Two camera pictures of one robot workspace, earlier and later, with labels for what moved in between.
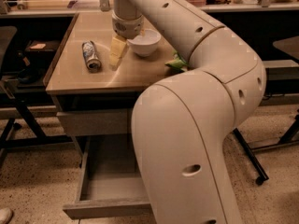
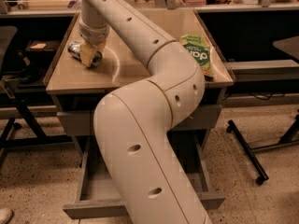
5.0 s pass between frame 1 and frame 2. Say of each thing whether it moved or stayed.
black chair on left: stayed
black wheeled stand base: stayed
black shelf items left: stayed
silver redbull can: moved
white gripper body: moved
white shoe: stayed
